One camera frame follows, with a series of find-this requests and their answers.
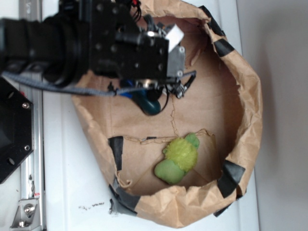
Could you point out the dark green oval case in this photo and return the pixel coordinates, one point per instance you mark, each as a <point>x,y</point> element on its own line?
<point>143,101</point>

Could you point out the green plush toy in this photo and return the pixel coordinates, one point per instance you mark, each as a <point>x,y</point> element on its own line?
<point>181,156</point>

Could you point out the black octagonal mount plate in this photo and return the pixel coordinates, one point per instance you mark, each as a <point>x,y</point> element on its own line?
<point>16,142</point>

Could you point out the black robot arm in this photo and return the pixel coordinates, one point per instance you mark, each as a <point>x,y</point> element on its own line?
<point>57,47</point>

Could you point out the aluminium frame rail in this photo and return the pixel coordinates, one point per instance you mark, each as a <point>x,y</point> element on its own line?
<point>32,168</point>

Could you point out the metal corner bracket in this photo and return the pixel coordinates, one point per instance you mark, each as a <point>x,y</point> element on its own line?
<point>27,216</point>

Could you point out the brown paper bag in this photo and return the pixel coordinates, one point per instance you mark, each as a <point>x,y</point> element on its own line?
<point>223,107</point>

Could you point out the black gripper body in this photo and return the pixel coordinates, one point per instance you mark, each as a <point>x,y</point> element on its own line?
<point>119,48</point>

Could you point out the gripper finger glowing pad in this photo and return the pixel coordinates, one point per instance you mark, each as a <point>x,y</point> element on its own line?
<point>174,36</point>

